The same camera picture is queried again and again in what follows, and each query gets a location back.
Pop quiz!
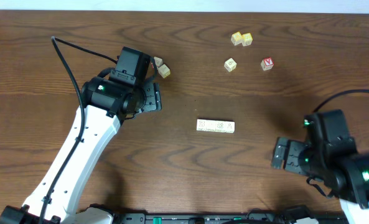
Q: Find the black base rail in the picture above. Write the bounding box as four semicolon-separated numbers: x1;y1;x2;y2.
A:
114;205;348;224

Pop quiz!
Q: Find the yellow block left of pair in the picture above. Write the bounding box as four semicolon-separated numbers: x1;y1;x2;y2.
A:
231;32;243;45

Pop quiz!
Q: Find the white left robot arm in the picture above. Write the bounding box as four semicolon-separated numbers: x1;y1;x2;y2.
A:
0;77;162;224

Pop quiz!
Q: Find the wooden block hourglass print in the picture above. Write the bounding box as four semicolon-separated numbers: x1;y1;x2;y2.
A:
215;121;226;133

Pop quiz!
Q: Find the yellow block of pair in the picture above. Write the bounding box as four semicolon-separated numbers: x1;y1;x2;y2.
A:
242;32;253;47
231;32;243;45

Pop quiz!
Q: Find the wooden block red side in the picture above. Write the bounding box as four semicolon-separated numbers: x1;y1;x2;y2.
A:
151;57;163;69

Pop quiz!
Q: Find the wooden block red letter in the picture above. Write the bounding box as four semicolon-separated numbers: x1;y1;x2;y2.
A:
261;57;274;71

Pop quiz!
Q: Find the yellow block right of pair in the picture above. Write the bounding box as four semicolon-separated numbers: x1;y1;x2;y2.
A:
242;32;253;47

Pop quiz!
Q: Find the wooden block number eight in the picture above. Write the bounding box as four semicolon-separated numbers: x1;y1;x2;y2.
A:
205;120;216;132

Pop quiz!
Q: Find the wooden block hammer print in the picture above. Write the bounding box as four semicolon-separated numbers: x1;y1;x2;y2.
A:
197;119;207;131

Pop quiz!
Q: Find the wooden block soccer ball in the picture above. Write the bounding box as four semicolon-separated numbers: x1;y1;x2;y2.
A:
225;121;235;133

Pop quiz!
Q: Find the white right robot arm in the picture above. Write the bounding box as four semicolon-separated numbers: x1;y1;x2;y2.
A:
271;135;369;223

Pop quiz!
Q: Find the wooden block brown print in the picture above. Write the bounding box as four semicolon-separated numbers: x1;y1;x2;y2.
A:
224;58;237;72

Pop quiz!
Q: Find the wooden block yellow print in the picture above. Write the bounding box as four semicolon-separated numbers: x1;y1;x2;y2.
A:
157;64;171;78

